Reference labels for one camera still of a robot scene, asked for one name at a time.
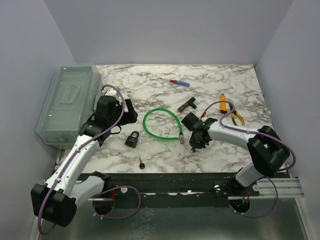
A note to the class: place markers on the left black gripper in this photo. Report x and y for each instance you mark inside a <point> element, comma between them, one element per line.
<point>129,117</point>

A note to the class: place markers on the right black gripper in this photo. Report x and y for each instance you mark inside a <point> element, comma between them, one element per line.
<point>193,143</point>

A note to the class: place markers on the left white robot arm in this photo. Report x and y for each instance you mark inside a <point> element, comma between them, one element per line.
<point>58,199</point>

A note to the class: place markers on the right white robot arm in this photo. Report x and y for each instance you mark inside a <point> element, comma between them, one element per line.
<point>267,152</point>

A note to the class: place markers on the black head key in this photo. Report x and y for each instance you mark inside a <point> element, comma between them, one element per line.
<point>141,164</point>

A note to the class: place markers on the black padlock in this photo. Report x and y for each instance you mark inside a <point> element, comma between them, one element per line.
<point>132,139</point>

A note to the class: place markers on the black T-shaped tool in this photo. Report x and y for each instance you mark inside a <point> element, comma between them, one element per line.
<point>189,103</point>

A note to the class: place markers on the yellow utility knife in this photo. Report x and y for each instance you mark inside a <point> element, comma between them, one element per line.
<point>222,104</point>

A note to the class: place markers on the red blue screwdriver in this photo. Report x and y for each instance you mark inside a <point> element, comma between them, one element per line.
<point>176,82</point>

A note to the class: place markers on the translucent plastic storage box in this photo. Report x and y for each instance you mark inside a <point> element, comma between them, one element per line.
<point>71,100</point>

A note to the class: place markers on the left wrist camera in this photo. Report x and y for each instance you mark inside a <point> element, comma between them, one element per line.
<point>110,92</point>

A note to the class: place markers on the yellow handled pliers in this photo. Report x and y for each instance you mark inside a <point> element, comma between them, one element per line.
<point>235,115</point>

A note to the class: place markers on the aluminium rail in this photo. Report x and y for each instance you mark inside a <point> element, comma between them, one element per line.
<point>280,186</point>

